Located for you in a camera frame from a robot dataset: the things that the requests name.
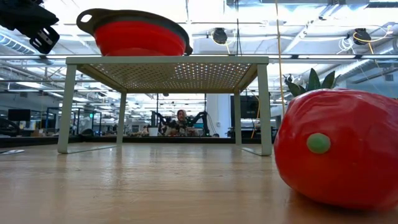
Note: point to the black background robot arm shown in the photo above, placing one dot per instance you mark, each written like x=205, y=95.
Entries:
x=202, y=116
x=157, y=119

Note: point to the black wall monitor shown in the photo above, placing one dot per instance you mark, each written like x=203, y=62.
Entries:
x=245, y=107

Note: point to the green perforated metal shelf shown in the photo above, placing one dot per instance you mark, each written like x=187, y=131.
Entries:
x=168, y=59

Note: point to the person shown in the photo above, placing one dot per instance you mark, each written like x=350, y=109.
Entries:
x=181, y=116

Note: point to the red mango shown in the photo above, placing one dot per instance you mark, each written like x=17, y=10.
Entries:
x=342, y=161

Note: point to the white cup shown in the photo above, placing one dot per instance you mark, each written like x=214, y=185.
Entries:
x=153, y=132

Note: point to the potted plant white pot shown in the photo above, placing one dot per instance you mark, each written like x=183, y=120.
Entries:
x=313, y=81

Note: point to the red collapsible bowl grey rim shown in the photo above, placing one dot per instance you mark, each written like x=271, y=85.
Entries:
x=140, y=40

